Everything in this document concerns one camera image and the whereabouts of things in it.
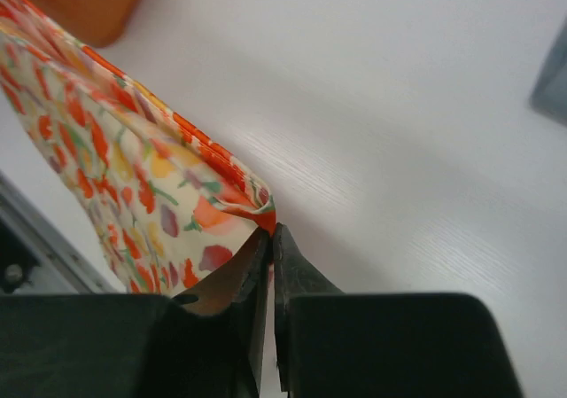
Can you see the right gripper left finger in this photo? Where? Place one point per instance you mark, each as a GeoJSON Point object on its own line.
{"type": "Point", "coordinates": [140, 345]}

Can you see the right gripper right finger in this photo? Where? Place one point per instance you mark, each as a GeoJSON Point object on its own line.
{"type": "Point", "coordinates": [335, 344]}

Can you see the floral orange skirt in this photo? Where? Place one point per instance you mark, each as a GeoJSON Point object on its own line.
{"type": "Point", "coordinates": [174, 211]}

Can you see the folded light blue skirt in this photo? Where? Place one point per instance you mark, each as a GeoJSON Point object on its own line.
{"type": "Point", "coordinates": [549, 92]}

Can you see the aluminium frame rail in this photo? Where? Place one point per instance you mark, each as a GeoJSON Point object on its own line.
{"type": "Point", "coordinates": [36, 258]}

